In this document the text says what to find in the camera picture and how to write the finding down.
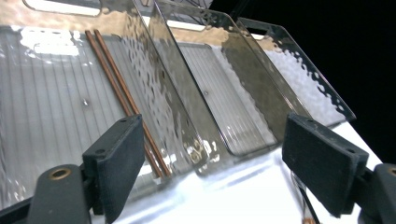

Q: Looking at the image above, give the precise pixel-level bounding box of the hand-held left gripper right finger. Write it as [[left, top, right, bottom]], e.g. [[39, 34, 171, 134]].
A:
[[281, 112, 370, 218]]

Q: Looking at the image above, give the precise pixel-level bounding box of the brown wooden chopstick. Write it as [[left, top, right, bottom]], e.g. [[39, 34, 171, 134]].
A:
[[84, 30, 165, 179], [92, 29, 173, 177]]

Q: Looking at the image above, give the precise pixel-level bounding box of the white table cover sheet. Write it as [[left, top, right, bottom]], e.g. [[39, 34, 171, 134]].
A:
[[118, 120, 384, 224]]

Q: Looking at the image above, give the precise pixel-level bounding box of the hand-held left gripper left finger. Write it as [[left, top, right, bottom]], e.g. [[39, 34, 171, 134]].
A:
[[81, 114, 146, 224]]

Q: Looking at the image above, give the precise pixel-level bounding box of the wooden handled fork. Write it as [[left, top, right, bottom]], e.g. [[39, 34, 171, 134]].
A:
[[290, 171, 321, 224]]

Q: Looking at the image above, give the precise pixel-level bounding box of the clear grey plastic bin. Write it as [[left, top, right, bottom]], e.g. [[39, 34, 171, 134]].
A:
[[0, 0, 225, 213], [148, 0, 281, 157]]

